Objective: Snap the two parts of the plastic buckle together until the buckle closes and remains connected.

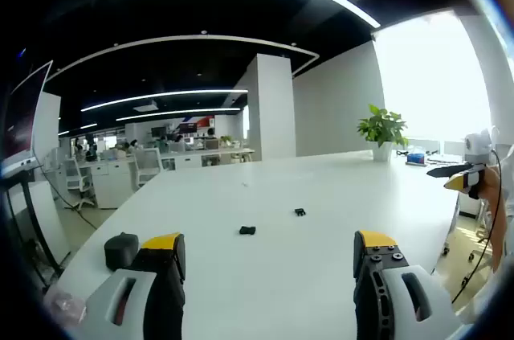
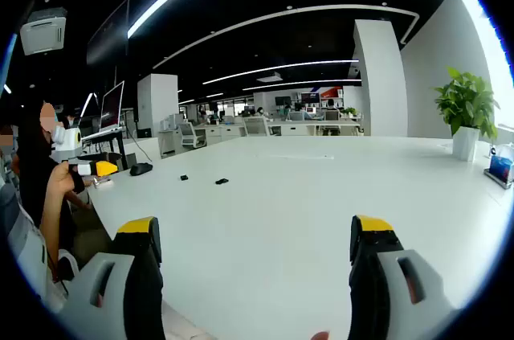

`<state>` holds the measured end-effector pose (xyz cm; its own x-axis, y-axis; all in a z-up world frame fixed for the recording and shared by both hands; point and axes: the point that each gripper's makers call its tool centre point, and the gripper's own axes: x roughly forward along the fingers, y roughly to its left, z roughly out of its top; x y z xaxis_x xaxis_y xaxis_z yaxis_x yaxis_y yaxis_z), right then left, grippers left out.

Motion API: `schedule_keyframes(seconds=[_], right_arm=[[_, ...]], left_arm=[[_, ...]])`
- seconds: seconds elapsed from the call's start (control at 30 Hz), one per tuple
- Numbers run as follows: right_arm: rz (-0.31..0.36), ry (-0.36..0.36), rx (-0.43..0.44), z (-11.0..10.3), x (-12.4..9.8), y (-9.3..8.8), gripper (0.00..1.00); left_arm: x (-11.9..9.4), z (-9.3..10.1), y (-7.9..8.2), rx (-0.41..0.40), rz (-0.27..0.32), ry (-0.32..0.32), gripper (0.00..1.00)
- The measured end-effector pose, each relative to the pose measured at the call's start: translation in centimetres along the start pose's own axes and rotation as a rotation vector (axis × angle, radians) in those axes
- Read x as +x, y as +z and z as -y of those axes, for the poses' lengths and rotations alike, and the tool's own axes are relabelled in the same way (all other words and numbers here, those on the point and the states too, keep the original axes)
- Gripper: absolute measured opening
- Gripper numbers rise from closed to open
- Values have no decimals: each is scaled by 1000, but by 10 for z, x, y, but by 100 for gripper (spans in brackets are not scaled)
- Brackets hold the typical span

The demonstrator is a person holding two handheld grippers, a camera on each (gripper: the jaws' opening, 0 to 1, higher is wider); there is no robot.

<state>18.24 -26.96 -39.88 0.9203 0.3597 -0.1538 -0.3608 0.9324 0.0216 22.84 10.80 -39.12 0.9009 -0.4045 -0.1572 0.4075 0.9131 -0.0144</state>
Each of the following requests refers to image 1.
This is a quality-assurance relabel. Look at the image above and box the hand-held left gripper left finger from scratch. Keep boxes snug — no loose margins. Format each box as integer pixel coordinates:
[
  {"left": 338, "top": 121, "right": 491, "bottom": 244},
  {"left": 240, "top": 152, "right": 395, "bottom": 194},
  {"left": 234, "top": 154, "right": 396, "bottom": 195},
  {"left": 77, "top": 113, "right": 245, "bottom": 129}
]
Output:
[{"left": 85, "top": 231, "right": 187, "bottom": 340}]

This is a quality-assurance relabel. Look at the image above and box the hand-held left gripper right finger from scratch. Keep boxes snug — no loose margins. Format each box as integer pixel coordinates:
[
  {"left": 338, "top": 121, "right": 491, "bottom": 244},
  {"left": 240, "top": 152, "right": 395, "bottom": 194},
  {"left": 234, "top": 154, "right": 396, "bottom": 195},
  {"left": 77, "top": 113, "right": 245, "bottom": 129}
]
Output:
[{"left": 353, "top": 229, "right": 463, "bottom": 340}]

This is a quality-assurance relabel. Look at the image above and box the person's right hand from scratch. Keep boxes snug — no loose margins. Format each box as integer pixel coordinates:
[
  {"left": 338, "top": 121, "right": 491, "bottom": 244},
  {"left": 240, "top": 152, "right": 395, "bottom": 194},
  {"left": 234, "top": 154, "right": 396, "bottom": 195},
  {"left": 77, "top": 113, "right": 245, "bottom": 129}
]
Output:
[{"left": 479, "top": 165, "right": 503, "bottom": 200}]

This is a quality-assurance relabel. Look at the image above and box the blue box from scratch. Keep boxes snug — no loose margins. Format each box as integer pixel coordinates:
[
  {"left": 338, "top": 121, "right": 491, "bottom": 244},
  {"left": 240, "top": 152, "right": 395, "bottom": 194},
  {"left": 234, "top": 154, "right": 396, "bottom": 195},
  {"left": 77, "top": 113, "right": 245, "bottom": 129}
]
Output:
[{"left": 405, "top": 145, "right": 427, "bottom": 166}]

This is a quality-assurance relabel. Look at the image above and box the dark grey pouch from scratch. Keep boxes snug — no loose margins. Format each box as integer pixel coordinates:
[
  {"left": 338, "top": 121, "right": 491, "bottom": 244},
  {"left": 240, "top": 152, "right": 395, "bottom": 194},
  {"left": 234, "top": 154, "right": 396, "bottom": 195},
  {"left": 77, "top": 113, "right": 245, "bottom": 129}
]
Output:
[{"left": 104, "top": 231, "right": 141, "bottom": 271}]

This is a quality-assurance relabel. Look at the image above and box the clear plastic bag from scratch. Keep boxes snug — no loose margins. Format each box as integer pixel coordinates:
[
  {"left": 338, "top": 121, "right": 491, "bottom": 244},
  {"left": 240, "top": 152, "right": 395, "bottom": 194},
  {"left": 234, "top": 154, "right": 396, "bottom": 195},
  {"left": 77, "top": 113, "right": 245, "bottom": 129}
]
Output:
[{"left": 43, "top": 289, "right": 88, "bottom": 323}]

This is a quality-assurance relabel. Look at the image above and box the green potted plant white pot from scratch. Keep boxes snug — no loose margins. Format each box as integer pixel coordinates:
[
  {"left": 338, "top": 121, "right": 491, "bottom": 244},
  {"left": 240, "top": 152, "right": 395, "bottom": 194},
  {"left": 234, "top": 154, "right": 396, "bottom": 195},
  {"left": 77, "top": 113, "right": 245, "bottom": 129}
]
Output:
[{"left": 356, "top": 104, "right": 410, "bottom": 162}]

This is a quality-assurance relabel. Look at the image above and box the white desk cabinet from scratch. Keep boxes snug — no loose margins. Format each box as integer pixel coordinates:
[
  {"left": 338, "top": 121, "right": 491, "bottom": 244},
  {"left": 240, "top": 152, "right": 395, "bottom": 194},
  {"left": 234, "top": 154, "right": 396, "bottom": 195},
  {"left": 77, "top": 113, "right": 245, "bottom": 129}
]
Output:
[{"left": 90, "top": 154, "right": 137, "bottom": 209}]

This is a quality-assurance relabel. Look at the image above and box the black monitor stand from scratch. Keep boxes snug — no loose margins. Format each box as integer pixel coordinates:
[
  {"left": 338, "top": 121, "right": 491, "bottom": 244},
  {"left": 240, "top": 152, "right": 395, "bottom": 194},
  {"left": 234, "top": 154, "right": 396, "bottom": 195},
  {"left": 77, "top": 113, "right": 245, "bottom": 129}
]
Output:
[{"left": 7, "top": 170, "right": 61, "bottom": 281}]

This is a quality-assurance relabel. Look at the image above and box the white office chair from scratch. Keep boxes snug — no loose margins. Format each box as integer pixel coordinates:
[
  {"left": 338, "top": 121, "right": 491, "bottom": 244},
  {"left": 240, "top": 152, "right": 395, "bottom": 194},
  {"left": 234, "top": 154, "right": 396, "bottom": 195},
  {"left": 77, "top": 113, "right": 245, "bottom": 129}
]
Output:
[
  {"left": 132, "top": 147, "right": 164, "bottom": 190},
  {"left": 63, "top": 157, "right": 97, "bottom": 209}
]

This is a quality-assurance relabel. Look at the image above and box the row of white office desks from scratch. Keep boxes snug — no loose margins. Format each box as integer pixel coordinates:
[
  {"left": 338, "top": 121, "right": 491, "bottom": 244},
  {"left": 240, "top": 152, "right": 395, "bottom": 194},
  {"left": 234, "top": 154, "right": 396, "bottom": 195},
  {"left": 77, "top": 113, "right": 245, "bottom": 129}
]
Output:
[{"left": 160, "top": 146, "right": 256, "bottom": 171}]

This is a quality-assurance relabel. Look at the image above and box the large monitor screen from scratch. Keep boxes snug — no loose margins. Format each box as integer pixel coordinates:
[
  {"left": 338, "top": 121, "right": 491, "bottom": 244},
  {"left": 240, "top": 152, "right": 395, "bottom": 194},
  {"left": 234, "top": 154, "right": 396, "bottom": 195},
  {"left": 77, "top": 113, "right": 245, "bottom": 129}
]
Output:
[{"left": 2, "top": 60, "right": 54, "bottom": 178}]

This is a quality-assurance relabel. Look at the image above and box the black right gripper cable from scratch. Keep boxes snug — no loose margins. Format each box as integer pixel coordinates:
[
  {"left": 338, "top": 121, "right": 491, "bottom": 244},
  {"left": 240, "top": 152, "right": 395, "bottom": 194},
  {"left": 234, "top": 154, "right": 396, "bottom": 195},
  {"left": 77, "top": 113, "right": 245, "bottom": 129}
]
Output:
[{"left": 451, "top": 146, "right": 506, "bottom": 304}]

